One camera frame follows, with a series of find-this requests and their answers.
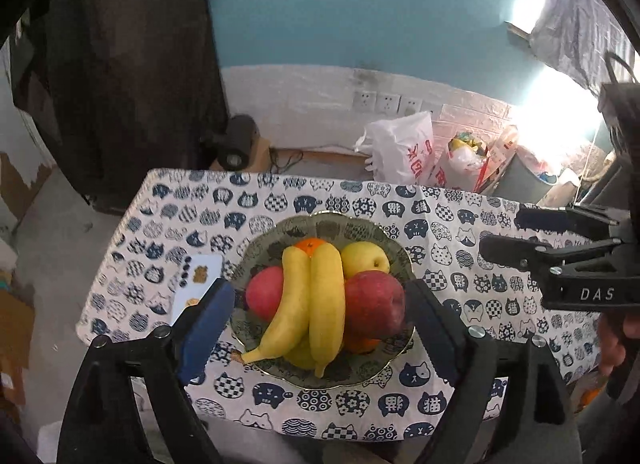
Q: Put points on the yellow-green mango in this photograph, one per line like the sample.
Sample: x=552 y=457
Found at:
x=300 y=355

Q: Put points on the large orange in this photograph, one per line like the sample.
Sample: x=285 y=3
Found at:
x=362 y=345
x=307 y=245

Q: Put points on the brown cardboard box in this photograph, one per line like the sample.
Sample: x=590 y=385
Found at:
x=15 y=344

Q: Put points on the yellow banana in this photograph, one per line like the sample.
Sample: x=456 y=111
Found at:
x=327 y=304
x=290 y=304

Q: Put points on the white card with stickers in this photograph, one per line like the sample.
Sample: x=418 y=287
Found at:
x=200 y=289

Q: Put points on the red apple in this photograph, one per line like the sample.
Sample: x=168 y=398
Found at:
x=262 y=294
x=375 y=304

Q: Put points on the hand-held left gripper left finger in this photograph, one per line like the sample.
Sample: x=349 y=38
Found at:
x=207 y=331

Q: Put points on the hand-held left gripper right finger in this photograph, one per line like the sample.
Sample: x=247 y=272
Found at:
x=435 y=331

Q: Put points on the grey trash bin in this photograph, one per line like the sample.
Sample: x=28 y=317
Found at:
x=522 y=179

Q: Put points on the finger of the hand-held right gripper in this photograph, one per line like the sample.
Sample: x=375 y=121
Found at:
x=565 y=221
x=515 y=251

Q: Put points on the grey window cloth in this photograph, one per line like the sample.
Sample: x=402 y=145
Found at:
x=580 y=19

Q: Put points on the wooden window frame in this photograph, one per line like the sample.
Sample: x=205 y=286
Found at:
x=517 y=36

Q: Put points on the red and white trash bag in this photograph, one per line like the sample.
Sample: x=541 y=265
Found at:
x=460 y=164

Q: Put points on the black speaker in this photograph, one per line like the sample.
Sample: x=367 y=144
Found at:
x=235 y=141

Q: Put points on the white plastic bag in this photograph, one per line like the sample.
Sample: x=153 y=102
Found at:
x=400 y=149

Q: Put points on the black hanging cloth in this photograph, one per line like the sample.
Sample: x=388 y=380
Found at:
x=125 y=69

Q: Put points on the dark green glass plate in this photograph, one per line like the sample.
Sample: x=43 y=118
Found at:
x=280 y=234

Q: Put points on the white wall socket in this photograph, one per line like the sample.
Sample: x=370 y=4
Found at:
x=364 y=100
x=388 y=103
x=411 y=106

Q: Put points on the small orange round object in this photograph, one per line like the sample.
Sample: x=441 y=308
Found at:
x=591 y=396

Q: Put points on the white paper bag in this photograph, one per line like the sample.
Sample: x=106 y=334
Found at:
x=500 y=154

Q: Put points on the person's right hand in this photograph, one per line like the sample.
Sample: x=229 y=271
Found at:
x=612 y=344

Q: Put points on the yellow green pear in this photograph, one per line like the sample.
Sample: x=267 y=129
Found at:
x=362 y=256

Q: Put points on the cat print tablecloth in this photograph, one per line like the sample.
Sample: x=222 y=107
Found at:
x=150 y=244

